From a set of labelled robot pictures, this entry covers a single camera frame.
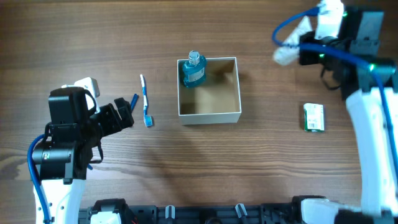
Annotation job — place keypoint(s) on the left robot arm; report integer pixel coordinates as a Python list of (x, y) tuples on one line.
[(58, 160)]

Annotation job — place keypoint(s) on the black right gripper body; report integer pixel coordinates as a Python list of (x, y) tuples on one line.
[(308, 50)]

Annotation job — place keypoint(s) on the blue white toothbrush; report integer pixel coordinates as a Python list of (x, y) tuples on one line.
[(148, 121)]

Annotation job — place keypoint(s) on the blue mouthwash bottle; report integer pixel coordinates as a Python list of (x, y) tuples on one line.
[(194, 70)]

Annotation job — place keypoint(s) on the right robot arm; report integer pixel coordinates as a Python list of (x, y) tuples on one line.
[(371, 102)]

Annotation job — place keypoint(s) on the white cardboard box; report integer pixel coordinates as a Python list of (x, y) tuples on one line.
[(217, 100)]

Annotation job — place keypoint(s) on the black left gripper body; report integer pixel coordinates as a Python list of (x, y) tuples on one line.
[(109, 116)]

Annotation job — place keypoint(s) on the blue disposable razor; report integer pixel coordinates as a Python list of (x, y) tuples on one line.
[(133, 102)]

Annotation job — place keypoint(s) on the white lotion tube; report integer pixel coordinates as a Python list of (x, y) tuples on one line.
[(288, 50)]

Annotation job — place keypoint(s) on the green white soap bar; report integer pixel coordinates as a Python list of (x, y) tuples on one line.
[(313, 117)]

